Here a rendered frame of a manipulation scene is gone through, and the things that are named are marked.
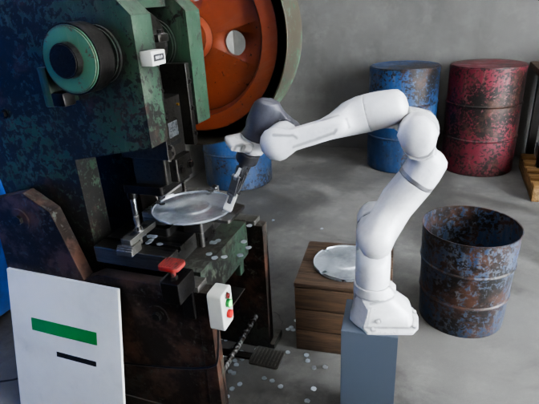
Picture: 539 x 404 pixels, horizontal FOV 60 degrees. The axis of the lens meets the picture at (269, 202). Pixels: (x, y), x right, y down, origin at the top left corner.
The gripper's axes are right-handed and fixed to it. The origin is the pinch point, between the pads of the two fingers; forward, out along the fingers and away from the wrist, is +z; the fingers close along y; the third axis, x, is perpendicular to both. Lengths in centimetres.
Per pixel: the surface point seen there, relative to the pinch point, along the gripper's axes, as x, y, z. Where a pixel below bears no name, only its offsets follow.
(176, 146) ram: 25.1, 1.6, -9.0
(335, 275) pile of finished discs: -47, 33, 29
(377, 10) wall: 9, 330, -50
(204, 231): 4.4, -3.0, 13.9
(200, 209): 8.7, -2.0, 7.3
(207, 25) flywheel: 41, 36, -43
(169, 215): 16.8, -7.2, 11.6
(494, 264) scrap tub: -102, 51, 0
